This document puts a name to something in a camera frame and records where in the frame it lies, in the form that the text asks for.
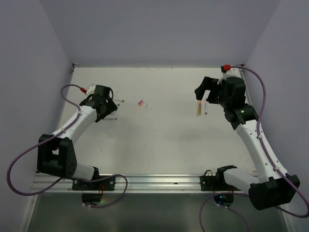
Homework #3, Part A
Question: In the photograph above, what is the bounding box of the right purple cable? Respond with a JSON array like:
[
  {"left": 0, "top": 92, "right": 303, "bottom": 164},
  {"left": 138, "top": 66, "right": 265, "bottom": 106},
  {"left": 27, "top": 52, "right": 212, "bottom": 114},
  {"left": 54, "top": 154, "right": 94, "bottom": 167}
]
[{"left": 199, "top": 64, "right": 309, "bottom": 232}]

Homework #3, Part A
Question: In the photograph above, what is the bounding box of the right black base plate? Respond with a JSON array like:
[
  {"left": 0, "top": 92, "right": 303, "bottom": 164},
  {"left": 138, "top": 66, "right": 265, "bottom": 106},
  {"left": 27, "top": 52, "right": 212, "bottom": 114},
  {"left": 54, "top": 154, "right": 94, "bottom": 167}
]
[{"left": 199, "top": 170, "right": 239, "bottom": 192}]

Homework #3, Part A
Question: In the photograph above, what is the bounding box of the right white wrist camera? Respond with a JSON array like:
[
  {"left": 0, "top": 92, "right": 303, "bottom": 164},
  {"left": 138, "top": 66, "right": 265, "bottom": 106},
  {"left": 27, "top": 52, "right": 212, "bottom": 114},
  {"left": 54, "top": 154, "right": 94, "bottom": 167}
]
[{"left": 217, "top": 68, "right": 240, "bottom": 85}]

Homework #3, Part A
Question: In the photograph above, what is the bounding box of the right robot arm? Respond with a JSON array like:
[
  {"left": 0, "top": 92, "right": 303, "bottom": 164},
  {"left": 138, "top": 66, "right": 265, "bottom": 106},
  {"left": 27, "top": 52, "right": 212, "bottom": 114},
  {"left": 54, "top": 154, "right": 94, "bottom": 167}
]
[{"left": 195, "top": 76, "right": 300, "bottom": 210}]

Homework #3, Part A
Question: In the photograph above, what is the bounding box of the orange highlighter pen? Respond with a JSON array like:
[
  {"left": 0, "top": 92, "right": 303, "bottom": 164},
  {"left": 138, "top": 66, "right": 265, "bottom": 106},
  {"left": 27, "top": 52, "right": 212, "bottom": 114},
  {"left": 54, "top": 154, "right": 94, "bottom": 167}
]
[{"left": 197, "top": 101, "right": 202, "bottom": 116}]

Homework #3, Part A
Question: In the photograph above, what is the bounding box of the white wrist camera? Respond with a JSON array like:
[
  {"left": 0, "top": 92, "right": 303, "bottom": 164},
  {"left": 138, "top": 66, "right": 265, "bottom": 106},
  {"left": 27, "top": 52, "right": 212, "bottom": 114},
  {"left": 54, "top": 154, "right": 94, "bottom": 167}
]
[
  {"left": 217, "top": 68, "right": 240, "bottom": 85},
  {"left": 86, "top": 84, "right": 96, "bottom": 95}
]

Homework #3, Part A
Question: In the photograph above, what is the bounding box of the aluminium mounting rail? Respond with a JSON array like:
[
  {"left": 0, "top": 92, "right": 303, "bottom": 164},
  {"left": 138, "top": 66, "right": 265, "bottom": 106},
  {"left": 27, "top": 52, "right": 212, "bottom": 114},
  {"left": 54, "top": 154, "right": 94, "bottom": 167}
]
[{"left": 32, "top": 173, "right": 287, "bottom": 194}]

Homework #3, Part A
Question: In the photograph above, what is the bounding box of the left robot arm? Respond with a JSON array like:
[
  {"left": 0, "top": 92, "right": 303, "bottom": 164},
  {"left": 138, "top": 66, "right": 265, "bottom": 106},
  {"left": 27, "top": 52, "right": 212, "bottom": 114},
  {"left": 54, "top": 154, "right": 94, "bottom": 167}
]
[{"left": 37, "top": 85, "right": 118, "bottom": 190}]

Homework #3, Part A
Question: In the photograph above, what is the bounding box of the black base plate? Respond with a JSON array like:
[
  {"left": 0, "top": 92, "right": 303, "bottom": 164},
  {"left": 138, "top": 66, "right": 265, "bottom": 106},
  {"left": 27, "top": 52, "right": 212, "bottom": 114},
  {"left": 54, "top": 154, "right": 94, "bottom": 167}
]
[
  {"left": 71, "top": 175, "right": 115, "bottom": 191},
  {"left": 199, "top": 170, "right": 239, "bottom": 192}
]

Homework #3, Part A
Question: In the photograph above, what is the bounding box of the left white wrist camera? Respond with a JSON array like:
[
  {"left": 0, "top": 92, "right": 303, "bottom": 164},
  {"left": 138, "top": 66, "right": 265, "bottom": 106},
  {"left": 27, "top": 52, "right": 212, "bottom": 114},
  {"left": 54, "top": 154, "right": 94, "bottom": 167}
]
[{"left": 86, "top": 84, "right": 96, "bottom": 95}]

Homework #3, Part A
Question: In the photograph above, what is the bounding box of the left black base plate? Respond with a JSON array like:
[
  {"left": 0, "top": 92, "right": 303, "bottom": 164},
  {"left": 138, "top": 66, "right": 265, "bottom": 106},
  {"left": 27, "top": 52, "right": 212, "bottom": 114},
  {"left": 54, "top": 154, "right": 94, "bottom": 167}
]
[{"left": 71, "top": 175, "right": 115, "bottom": 191}]

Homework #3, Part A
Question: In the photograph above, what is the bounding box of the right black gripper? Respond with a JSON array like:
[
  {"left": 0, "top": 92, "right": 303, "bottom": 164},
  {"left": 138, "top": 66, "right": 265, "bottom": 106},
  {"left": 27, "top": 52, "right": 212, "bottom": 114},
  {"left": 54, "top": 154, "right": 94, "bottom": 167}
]
[{"left": 196, "top": 75, "right": 231, "bottom": 108}]

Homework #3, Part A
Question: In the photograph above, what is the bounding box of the yellow highlighter pen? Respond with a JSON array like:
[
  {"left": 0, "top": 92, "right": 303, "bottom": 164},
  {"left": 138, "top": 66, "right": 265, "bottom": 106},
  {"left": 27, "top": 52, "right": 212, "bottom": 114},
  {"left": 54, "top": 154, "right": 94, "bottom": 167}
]
[{"left": 196, "top": 101, "right": 201, "bottom": 117}]

